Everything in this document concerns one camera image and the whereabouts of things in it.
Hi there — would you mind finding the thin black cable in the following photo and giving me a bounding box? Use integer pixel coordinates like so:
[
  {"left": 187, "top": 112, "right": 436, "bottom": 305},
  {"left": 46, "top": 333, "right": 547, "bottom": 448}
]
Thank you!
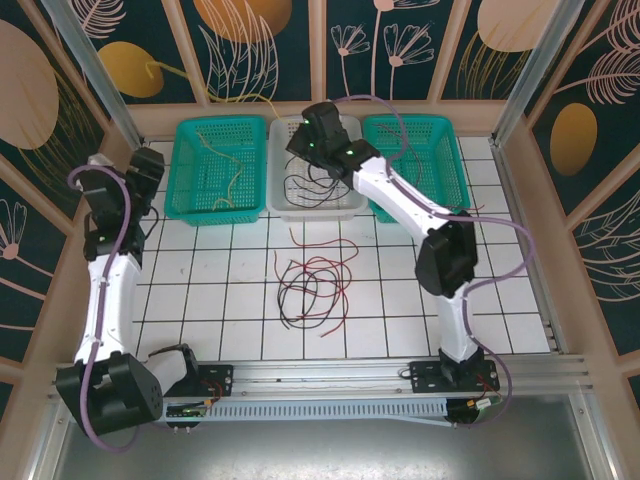
[
  {"left": 277, "top": 259, "right": 321, "bottom": 331},
  {"left": 280, "top": 152, "right": 354, "bottom": 209}
]

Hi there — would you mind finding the thin yellow cable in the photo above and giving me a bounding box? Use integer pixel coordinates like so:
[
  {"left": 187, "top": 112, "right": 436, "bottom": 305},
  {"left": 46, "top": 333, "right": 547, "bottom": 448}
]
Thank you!
[
  {"left": 143, "top": 60, "right": 284, "bottom": 124},
  {"left": 196, "top": 130, "right": 244, "bottom": 210}
]

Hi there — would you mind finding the teal plastic basket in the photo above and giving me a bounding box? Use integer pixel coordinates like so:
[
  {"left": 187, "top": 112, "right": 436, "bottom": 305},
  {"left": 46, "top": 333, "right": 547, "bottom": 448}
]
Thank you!
[
  {"left": 362, "top": 115, "right": 471, "bottom": 225},
  {"left": 162, "top": 116, "right": 268, "bottom": 225}
]

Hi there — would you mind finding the white plastic basket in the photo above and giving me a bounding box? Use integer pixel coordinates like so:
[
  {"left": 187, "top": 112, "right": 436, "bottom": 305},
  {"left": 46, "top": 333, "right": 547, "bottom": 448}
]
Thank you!
[{"left": 264, "top": 117, "right": 371, "bottom": 225}]

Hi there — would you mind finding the grey sheet metal panel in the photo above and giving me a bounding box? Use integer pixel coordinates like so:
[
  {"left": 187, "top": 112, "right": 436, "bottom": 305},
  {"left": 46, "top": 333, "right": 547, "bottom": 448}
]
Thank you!
[{"left": 29, "top": 394, "right": 616, "bottom": 480}]

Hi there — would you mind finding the thin black left wrist wire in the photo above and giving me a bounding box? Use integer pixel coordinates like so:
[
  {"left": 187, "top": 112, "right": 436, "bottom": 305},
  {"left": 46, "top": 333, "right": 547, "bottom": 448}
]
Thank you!
[{"left": 141, "top": 205, "right": 162, "bottom": 239}]

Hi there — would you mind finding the aluminium corner post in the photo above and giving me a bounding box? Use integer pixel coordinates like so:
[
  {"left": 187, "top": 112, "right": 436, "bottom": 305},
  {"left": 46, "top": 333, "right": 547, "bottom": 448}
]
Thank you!
[
  {"left": 490, "top": 0, "right": 594, "bottom": 149},
  {"left": 39, "top": 0, "right": 147, "bottom": 152}
]

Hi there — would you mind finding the aluminium side rail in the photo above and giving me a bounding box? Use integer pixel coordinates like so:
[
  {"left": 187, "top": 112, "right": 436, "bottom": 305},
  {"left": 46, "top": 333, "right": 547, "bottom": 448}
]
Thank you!
[{"left": 492, "top": 141, "right": 569, "bottom": 354}]

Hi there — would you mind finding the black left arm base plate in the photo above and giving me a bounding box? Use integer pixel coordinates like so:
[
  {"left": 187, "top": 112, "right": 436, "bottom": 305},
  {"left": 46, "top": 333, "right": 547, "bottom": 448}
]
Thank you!
[{"left": 159, "top": 363, "right": 235, "bottom": 399}]

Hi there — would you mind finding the aluminium frame rail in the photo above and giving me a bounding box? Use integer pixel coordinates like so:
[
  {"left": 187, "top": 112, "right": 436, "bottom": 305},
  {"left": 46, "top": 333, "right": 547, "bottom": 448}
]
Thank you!
[{"left": 47, "top": 355, "right": 596, "bottom": 401}]

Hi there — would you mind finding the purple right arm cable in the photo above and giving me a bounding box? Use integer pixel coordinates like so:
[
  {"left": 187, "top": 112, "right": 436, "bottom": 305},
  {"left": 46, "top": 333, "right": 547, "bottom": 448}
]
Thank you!
[{"left": 333, "top": 93, "right": 534, "bottom": 430}]

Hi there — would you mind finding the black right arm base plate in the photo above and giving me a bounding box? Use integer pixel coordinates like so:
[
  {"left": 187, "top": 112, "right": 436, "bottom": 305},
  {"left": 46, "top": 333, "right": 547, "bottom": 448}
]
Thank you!
[{"left": 408, "top": 360, "right": 501, "bottom": 396}]

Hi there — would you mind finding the grey slotted cable duct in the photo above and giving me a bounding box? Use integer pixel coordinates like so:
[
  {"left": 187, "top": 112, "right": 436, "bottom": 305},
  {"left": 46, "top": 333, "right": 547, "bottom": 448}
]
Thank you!
[{"left": 159, "top": 399, "right": 454, "bottom": 426}]

